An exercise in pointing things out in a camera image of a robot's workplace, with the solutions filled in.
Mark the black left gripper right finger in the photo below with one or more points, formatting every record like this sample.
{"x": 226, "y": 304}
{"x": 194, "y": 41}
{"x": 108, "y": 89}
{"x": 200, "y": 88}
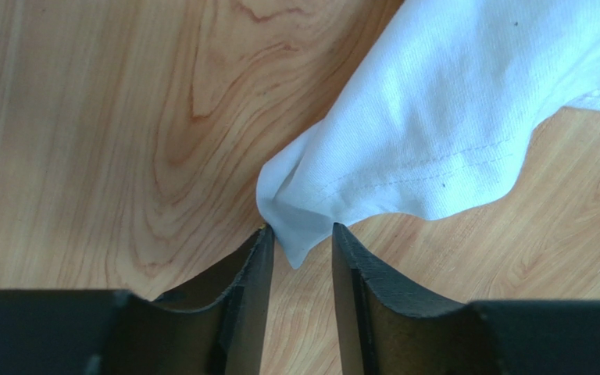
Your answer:
{"x": 389, "y": 324}

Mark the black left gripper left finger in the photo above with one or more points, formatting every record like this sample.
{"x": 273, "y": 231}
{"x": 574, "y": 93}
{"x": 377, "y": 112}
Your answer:
{"x": 214, "y": 323}

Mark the white Coca-Cola print t-shirt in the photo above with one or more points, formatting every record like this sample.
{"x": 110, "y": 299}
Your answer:
{"x": 437, "y": 118}

